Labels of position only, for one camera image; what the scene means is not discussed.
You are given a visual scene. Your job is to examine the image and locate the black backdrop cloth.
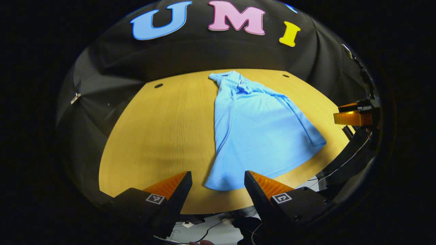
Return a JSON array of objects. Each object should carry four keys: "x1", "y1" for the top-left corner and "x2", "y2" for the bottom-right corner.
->
[{"x1": 56, "y1": 0, "x2": 378, "y2": 205}]

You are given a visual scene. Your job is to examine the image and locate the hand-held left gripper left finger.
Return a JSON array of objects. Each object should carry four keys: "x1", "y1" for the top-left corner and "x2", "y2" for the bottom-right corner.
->
[{"x1": 102, "y1": 171, "x2": 193, "y2": 239}]

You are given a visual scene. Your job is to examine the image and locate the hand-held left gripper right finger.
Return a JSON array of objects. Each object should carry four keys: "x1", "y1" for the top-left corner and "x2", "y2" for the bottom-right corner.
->
[{"x1": 244, "y1": 170, "x2": 336, "y2": 239}]

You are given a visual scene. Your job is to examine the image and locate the light blue T-shirt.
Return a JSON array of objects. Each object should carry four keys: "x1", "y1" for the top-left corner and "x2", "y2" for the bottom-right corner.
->
[{"x1": 204, "y1": 70, "x2": 327, "y2": 192}]

